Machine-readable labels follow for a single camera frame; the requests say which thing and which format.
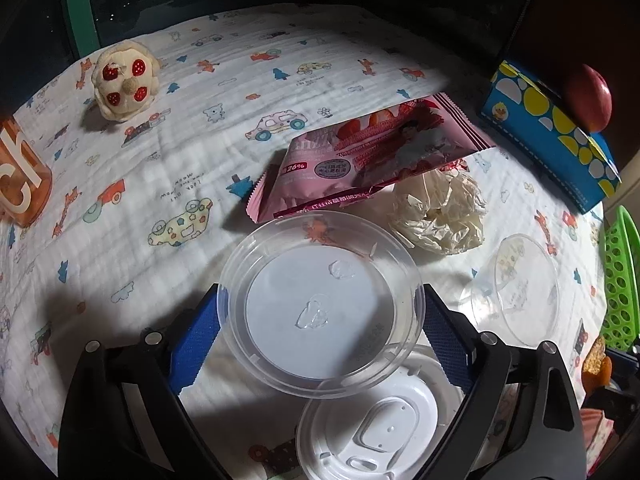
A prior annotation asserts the clear round plastic lid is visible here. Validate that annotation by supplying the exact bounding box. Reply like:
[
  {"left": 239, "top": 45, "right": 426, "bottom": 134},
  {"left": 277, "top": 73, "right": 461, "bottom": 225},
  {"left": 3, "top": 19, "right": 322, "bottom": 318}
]
[{"left": 216, "top": 210, "right": 426, "bottom": 401}]

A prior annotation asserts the printed white blanket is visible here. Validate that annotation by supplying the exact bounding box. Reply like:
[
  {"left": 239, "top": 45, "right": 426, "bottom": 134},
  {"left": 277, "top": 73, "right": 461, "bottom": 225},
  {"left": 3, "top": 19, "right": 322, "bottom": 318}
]
[{"left": 0, "top": 2, "right": 608, "bottom": 480}]

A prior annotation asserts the red apple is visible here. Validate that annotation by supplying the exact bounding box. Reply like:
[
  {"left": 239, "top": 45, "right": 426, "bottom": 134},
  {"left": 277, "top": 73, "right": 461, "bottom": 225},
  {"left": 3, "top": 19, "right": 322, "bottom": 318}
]
[{"left": 562, "top": 63, "right": 613, "bottom": 134}]

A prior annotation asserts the blue spotted cardboard box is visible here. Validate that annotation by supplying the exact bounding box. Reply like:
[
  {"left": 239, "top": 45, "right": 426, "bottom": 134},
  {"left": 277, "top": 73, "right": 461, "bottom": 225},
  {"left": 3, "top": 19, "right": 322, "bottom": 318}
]
[{"left": 477, "top": 58, "right": 623, "bottom": 214}]

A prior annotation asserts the orange water bottle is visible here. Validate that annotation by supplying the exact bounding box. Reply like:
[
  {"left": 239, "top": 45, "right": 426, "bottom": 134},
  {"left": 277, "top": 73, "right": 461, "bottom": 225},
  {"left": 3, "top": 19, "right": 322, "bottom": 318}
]
[{"left": 0, "top": 112, "right": 53, "bottom": 228}]

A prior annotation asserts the cream strawberry plush toy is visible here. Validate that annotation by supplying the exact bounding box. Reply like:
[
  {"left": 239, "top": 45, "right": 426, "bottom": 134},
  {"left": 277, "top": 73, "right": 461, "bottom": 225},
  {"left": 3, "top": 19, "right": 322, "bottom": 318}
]
[{"left": 92, "top": 37, "right": 163, "bottom": 122}]

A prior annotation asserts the brown wooden cabinet panel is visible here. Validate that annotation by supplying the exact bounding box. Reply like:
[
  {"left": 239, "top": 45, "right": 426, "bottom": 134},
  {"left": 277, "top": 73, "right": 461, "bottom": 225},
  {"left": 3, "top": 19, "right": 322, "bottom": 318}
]
[{"left": 500, "top": 0, "right": 640, "bottom": 111}]

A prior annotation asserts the orange box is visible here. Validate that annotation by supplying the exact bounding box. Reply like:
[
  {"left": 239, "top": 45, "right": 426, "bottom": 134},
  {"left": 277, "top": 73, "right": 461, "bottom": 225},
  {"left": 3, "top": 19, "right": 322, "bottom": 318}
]
[{"left": 582, "top": 355, "right": 612, "bottom": 393}]

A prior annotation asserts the pink snack wrapper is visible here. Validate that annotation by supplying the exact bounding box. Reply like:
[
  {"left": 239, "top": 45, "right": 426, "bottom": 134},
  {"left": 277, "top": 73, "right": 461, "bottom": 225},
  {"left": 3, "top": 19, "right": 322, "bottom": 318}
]
[{"left": 246, "top": 92, "right": 497, "bottom": 224}]

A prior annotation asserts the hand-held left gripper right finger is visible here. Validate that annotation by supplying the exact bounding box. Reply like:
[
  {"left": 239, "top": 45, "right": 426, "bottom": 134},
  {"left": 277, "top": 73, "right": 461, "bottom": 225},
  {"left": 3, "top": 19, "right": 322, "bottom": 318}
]
[{"left": 420, "top": 282, "right": 586, "bottom": 480}]

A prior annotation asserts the clear plastic cup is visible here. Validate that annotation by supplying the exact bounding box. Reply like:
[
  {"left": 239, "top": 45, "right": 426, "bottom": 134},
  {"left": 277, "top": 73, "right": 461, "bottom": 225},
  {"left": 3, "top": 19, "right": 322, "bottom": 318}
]
[{"left": 457, "top": 232, "right": 561, "bottom": 348}]

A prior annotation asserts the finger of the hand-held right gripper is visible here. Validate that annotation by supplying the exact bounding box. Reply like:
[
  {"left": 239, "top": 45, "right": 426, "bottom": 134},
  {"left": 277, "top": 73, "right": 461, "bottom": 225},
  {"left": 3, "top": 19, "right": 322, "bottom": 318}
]
[{"left": 605, "top": 342, "right": 640, "bottom": 393}]

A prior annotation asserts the green window frame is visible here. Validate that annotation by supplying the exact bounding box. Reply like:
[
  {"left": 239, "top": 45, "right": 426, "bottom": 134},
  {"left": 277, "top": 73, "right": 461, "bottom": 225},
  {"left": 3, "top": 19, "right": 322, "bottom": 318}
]
[{"left": 62, "top": 0, "right": 98, "bottom": 61}]

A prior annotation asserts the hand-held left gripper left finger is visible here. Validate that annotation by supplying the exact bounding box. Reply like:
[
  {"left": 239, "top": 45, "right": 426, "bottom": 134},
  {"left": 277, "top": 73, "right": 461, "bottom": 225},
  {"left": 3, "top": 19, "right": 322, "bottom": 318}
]
[{"left": 57, "top": 282, "right": 226, "bottom": 480}]

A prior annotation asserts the green plastic mesh basket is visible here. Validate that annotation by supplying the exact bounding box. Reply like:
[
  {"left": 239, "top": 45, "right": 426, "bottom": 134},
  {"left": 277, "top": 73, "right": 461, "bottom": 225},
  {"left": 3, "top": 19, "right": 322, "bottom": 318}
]
[{"left": 597, "top": 205, "right": 640, "bottom": 353}]

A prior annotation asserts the white cup lid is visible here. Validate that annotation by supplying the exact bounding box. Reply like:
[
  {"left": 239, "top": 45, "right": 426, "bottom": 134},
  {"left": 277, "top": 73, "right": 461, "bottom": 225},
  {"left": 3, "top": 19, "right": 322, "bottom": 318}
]
[{"left": 295, "top": 342, "right": 466, "bottom": 480}]

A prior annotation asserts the white tissue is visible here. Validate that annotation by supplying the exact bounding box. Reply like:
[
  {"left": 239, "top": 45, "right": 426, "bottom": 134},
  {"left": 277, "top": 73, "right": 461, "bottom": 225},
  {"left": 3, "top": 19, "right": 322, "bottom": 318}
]
[{"left": 390, "top": 167, "right": 488, "bottom": 256}]

